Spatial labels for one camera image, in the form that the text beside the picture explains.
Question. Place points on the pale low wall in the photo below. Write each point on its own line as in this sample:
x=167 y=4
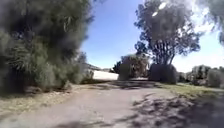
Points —
x=105 y=75

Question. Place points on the grass verge with dry leaves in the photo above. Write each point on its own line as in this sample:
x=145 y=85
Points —
x=193 y=90

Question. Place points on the row of bushes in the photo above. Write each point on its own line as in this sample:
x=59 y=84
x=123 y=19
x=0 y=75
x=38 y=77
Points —
x=206 y=76

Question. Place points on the tall dark tree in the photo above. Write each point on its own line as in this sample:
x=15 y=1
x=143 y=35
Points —
x=36 y=43

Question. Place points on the dark mass of trees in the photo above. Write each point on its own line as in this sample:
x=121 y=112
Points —
x=216 y=16

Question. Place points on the dark clipped hedge block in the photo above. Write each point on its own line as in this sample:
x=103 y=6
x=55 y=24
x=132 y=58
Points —
x=162 y=73

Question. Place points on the grass field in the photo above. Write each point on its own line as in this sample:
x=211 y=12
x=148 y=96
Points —
x=30 y=100

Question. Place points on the round green bush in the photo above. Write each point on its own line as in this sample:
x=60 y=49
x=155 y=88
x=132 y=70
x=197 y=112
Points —
x=133 y=66

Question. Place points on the grey asphalt road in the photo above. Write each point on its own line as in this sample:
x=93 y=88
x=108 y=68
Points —
x=110 y=106

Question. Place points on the tall many-stemmed tree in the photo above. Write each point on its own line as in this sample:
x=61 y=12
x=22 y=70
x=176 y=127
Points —
x=166 y=33

